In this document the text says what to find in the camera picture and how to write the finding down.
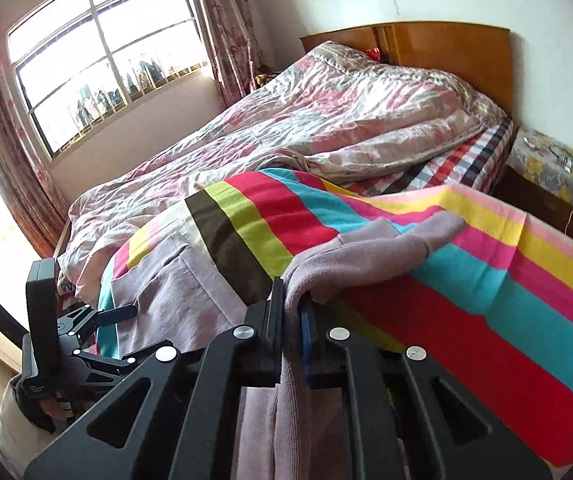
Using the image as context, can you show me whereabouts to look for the person's left hand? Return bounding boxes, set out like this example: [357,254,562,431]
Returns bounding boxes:
[38,397,76,421]

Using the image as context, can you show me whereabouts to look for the person's left forearm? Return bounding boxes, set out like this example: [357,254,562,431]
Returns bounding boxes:
[0,372,74,476]

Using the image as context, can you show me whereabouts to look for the barred window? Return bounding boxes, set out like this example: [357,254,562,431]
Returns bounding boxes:
[6,0,217,161]

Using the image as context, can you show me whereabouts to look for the wooden bed headboard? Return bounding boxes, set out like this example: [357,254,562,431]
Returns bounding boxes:
[299,21,515,116]

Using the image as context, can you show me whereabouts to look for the wooden nightstand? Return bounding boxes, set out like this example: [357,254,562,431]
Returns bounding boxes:
[491,165,573,256]

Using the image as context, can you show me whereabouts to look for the pink floral curtain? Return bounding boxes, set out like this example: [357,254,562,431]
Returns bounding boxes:
[184,0,267,108]
[0,15,70,261]

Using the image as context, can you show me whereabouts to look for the multicolour striped blanket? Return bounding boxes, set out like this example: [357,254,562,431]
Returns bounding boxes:
[99,167,573,468]

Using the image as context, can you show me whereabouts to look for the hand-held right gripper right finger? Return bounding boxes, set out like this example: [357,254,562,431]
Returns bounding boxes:
[301,304,553,480]

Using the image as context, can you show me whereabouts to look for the red checked bed sheet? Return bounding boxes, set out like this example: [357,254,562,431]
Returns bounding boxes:
[351,117,515,198]

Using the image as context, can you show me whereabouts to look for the pink floral quilt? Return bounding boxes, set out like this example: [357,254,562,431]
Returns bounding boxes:
[56,40,510,301]

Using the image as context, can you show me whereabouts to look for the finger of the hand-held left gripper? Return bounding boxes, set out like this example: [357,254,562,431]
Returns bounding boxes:
[69,350,140,387]
[56,304,138,338]

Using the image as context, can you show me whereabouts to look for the nightstand with floral cloth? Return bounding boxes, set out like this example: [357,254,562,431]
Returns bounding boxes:
[507,127,573,223]

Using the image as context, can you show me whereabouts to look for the mauve fleece pants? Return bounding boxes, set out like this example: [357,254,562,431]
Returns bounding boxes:
[114,210,467,480]

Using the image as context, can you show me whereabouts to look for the wooden bed frame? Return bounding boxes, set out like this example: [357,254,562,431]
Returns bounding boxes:
[54,220,74,262]

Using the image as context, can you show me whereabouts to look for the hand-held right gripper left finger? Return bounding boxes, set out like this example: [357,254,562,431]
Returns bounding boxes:
[23,279,286,480]

